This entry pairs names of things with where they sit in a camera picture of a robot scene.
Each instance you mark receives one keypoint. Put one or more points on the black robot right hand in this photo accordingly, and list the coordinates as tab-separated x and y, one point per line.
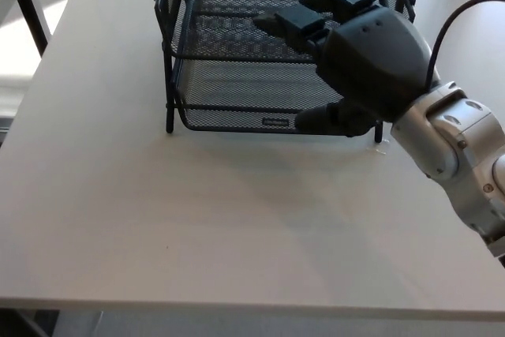
375	61

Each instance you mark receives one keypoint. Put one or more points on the black mesh drawer tray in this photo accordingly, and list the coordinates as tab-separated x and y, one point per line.
236	41

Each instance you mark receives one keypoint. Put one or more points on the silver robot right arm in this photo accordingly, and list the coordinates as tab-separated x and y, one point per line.
453	135

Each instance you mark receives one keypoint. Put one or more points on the clear tape piece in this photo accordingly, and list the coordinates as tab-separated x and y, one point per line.
379	149

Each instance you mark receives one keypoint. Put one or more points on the black mesh tray with label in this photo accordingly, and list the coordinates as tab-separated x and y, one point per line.
236	88

